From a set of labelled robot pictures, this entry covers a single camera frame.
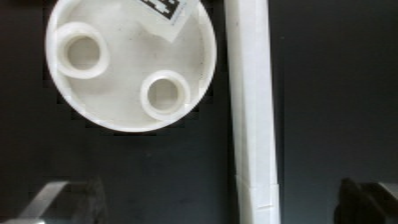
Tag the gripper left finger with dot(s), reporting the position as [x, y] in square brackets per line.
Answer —
[67, 203]

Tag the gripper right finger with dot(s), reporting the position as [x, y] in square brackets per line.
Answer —
[366, 203]

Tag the white round stool seat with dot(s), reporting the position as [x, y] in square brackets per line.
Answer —
[131, 78]

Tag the white stool leg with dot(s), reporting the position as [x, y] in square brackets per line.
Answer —
[165, 15]

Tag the white L-shaped fence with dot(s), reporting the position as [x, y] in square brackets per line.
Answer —
[252, 111]

